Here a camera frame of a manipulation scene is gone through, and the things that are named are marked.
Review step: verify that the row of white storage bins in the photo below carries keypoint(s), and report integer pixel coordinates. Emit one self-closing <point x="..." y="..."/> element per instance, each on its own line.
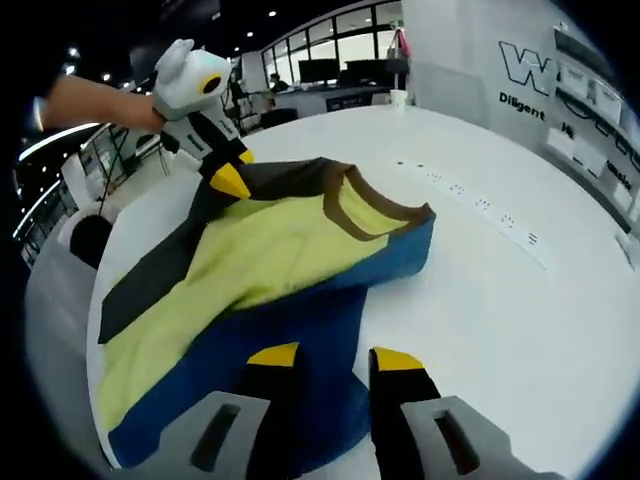
<point x="575" y="80"/>

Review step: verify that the grey metal shelf unit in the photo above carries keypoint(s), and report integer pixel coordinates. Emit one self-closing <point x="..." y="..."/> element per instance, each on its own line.
<point x="580" y="47"/>

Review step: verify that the white chair with black headrest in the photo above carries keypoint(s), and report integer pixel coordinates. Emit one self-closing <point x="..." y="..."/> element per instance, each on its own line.
<point x="90" y="235"/>

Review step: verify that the white cup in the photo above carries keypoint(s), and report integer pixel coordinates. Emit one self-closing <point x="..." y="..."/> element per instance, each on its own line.
<point x="398" y="99"/>

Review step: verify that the pink hanging item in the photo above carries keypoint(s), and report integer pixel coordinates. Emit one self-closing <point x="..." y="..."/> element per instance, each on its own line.
<point x="404" y="42"/>

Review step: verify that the round ceiling spotlights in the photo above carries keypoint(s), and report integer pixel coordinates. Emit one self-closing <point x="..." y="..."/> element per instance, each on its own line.
<point x="73" y="51"/>

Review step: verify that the yellow blue grey garment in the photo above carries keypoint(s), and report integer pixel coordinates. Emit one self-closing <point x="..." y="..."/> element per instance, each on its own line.
<point x="250" y="260"/>

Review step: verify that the table power outlet strip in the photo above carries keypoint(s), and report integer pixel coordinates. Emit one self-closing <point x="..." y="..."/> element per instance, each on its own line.
<point x="482" y="205"/>

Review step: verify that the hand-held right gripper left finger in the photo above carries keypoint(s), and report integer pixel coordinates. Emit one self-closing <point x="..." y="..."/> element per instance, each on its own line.
<point x="220" y="435"/>

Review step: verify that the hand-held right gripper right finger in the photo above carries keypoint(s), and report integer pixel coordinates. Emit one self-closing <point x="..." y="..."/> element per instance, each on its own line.
<point x="450" y="440"/>

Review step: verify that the black monitor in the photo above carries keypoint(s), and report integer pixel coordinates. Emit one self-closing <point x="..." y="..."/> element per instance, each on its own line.
<point x="370" y="72"/>
<point x="317" y="71"/>

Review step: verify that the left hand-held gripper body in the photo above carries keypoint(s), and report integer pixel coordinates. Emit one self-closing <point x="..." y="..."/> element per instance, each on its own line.
<point x="185" y="85"/>

